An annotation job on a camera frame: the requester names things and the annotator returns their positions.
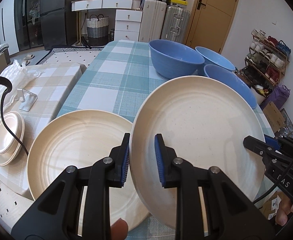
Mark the white drawer unit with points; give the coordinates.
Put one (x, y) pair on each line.
(127, 24)

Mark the wooden door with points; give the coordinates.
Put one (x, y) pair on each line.
(210, 23)

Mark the black refrigerator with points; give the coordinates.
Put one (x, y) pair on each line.
(58, 23)

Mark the light blue bowl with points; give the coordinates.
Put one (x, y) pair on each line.
(212, 57)

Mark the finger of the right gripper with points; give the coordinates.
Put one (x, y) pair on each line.
(259, 147)
(272, 142)

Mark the silver suitcase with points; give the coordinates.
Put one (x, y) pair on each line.
(175, 24)

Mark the white suitcase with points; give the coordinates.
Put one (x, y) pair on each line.
(152, 20)

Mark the beige plate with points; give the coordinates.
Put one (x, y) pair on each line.
(205, 122)
(81, 138)

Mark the woven laundry basket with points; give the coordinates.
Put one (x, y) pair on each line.
(97, 29)

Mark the dotted white rug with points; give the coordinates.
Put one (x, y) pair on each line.
(81, 55)

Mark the shoe rack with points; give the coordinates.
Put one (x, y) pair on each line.
(266, 63)

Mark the person's left hand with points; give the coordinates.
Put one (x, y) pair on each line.
(119, 230)

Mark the beige checked tablecloth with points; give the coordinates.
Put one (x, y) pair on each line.
(52, 88)

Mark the teal checked tablecloth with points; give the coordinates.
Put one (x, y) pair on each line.
(119, 80)

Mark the stack of small beige plates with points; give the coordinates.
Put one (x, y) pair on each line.
(9, 146)

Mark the metal phone stand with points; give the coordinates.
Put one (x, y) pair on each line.
(26, 99)

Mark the large blue bowl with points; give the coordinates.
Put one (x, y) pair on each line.
(172, 59)

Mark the person's right hand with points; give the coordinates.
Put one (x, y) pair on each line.
(285, 208)

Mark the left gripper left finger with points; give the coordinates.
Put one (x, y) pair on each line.
(76, 205)

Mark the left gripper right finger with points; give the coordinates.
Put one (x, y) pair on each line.
(209, 205)

